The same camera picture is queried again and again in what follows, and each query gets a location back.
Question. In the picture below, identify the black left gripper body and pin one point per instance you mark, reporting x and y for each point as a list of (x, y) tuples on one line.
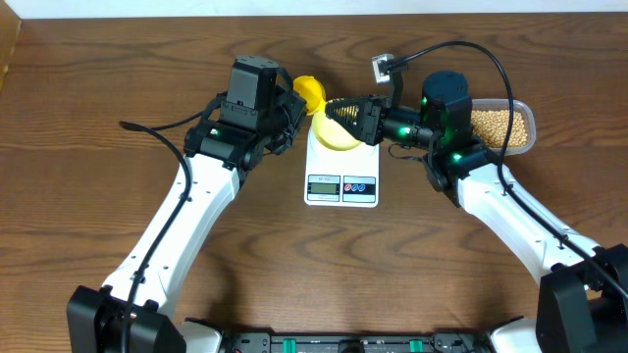
[(284, 119)]

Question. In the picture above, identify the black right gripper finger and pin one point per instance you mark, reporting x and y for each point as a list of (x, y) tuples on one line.
[(351, 107), (354, 126)]

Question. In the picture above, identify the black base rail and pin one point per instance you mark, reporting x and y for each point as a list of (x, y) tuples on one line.
[(264, 342)]

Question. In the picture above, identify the clear container of soybeans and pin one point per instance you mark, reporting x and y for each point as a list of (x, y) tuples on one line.
[(490, 119)]

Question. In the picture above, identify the white digital kitchen scale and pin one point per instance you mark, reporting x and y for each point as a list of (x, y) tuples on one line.
[(341, 178)]

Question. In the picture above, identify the pale yellow bowl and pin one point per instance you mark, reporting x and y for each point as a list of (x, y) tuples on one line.
[(331, 134)]

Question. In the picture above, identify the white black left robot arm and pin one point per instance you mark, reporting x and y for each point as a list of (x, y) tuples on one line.
[(133, 310)]

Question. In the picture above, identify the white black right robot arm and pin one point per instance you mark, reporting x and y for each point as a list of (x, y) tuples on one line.
[(582, 303)]

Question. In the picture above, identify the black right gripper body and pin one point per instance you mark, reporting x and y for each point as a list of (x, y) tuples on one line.
[(375, 131)]

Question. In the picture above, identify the yellow plastic measuring scoop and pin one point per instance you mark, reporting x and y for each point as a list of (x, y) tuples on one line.
[(312, 92)]

